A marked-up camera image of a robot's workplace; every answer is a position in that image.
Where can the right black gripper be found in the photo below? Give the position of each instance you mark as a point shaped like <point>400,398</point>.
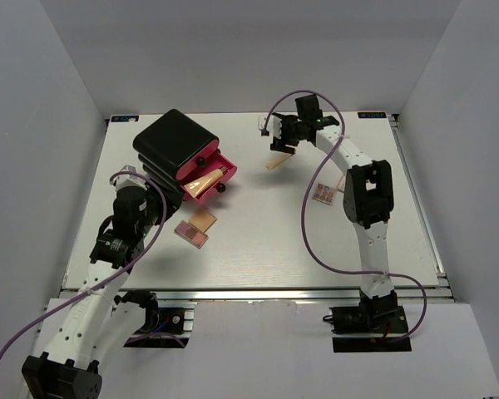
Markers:
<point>280,144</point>

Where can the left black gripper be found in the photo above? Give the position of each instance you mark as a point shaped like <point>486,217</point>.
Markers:
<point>173,199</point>

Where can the beige concealer tube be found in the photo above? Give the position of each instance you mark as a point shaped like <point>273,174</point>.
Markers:
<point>278,160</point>

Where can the beige foundation tube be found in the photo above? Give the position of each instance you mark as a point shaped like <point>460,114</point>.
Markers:
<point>199,186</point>

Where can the black pink drawer organizer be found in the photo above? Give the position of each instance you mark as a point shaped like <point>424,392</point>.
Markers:
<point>174,147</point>

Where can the pink drawer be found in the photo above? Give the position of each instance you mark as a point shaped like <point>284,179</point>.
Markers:
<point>214,161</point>

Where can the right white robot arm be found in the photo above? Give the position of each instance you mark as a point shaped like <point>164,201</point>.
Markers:
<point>368,197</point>

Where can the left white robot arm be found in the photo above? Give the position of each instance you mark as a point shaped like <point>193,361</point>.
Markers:
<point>99,320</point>

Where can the pink eyeshadow palette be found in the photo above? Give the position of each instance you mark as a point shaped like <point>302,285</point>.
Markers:
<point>191,234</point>

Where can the multi-colour blush palette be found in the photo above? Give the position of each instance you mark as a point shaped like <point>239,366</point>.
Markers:
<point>324,194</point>

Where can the right XDOF logo sticker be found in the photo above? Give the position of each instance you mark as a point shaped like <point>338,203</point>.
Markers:
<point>371,115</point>

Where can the xdof logo sticker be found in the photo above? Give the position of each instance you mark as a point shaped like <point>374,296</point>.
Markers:
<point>371,115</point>
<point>124,119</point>

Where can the left XDOF logo sticker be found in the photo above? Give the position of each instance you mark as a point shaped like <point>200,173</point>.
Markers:
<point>124,119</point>

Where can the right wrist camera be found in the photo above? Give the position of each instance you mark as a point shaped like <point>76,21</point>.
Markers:
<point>269,126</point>

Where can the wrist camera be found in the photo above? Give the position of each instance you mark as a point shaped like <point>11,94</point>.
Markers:
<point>124,174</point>
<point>269,126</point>

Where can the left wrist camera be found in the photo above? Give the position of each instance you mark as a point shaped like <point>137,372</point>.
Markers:
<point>124,174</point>

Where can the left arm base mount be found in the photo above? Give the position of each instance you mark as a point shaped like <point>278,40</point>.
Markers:
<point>163,327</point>

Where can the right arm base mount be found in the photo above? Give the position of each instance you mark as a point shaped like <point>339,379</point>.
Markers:
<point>351,334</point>

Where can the aluminium table frame rail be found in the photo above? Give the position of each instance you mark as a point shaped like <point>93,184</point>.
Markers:
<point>443,282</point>

